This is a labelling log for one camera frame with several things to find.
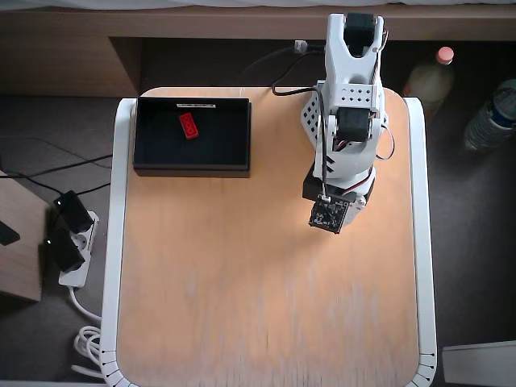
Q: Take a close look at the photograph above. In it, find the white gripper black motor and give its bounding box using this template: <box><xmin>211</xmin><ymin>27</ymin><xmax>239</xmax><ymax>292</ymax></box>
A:
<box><xmin>302</xmin><ymin>168</ymin><xmax>378</xmax><ymax>229</ymax></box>

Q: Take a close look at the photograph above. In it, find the red lego block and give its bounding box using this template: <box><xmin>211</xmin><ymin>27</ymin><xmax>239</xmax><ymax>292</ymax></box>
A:
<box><xmin>178</xmin><ymin>113</ymin><xmax>202</xmax><ymax>140</ymax></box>

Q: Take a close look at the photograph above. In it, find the black bin box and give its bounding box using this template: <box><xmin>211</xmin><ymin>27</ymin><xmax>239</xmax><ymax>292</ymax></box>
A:
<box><xmin>131</xmin><ymin>96</ymin><xmax>253</xmax><ymax>178</ymax></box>

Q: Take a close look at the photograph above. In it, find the pink capped yellow bottle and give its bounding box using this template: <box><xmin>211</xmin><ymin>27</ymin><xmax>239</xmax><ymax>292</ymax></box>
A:
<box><xmin>402</xmin><ymin>46</ymin><xmax>456</xmax><ymax>118</ymax></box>

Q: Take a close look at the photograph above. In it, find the clear water bottle blue label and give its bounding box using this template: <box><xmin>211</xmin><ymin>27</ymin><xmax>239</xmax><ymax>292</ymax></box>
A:
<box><xmin>463</xmin><ymin>78</ymin><xmax>516</xmax><ymax>152</ymax></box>

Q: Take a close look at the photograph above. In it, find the grey white box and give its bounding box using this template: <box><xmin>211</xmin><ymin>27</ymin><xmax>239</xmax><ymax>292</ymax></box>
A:
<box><xmin>441</xmin><ymin>340</ymin><xmax>516</xmax><ymax>384</ymax></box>

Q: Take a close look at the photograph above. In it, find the black power adapter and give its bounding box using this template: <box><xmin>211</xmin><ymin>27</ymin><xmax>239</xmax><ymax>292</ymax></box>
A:
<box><xmin>52</xmin><ymin>190</ymin><xmax>94</xmax><ymax>234</ymax></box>
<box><xmin>42</xmin><ymin>228</ymin><xmax>86</xmax><ymax>272</ymax></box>

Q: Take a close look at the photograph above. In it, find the white power strip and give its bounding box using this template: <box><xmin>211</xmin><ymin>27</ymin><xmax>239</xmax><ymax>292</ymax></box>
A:
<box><xmin>58</xmin><ymin>209</ymin><xmax>100</xmax><ymax>288</ymax></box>

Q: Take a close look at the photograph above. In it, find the light wood cabinet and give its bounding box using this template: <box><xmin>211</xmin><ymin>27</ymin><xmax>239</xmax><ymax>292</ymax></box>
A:
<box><xmin>0</xmin><ymin>171</ymin><xmax>46</xmax><ymax>303</ymax></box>

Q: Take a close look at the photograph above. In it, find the flat black object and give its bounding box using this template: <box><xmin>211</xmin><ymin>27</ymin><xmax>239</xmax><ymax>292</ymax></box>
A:
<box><xmin>0</xmin><ymin>219</ymin><xmax>21</xmax><ymax>247</ymax></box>

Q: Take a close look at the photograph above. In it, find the black camera circuit board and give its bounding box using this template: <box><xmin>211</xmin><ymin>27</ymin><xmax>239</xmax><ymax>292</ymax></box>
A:
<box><xmin>308</xmin><ymin>195</ymin><xmax>351</xmax><ymax>235</ymax></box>

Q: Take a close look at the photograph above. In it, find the red white servo wire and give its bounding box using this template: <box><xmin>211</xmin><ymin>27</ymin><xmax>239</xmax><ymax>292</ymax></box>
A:
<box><xmin>377</xmin><ymin>123</ymin><xmax>397</xmax><ymax>161</ymax></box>

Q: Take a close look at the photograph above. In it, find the black camera cable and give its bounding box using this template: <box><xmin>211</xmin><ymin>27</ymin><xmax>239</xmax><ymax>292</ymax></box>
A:
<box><xmin>270</xmin><ymin>82</ymin><xmax>330</xmax><ymax>201</ymax></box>

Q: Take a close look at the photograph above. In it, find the thick black cable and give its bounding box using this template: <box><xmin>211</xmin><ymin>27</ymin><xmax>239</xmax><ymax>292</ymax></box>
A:
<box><xmin>240</xmin><ymin>46</ymin><xmax>296</xmax><ymax>81</ymax></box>

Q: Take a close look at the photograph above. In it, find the white table frame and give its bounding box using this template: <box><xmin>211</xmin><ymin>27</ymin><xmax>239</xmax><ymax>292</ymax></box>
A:
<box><xmin>99</xmin><ymin>95</ymin><xmax>439</xmax><ymax>387</ymax></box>

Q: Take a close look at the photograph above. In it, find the white power strip cable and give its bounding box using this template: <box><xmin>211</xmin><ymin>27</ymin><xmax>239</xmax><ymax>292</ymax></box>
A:
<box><xmin>70</xmin><ymin>285</ymin><xmax>106</xmax><ymax>380</ymax></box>

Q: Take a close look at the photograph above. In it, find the thin black floor cable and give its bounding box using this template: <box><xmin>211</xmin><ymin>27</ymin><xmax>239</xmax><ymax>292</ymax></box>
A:
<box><xmin>0</xmin><ymin>152</ymin><xmax>114</xmax><ymax>178</ymax></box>

